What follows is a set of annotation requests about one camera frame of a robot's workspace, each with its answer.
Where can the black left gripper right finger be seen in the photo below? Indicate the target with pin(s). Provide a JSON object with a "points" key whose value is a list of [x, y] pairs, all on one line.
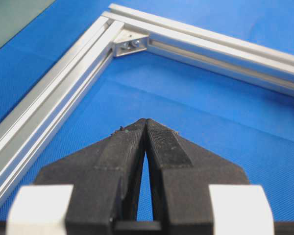
{"points": [[180, 172]]}

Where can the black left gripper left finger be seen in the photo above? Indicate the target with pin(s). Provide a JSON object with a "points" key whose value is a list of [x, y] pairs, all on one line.
{"points": [[106, 179]]}

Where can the aluminium extrusion frame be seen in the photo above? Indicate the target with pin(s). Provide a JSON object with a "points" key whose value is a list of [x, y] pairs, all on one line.
{"points": [[121, 31]]}

